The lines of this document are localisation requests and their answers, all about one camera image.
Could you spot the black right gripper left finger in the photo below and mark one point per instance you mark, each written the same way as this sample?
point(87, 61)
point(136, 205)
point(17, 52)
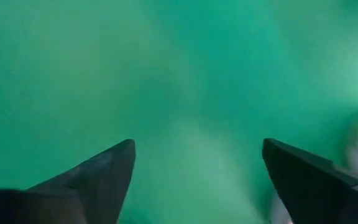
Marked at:
point(73, 196)

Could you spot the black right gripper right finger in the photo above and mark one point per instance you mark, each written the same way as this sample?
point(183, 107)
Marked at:
point(315, 196)

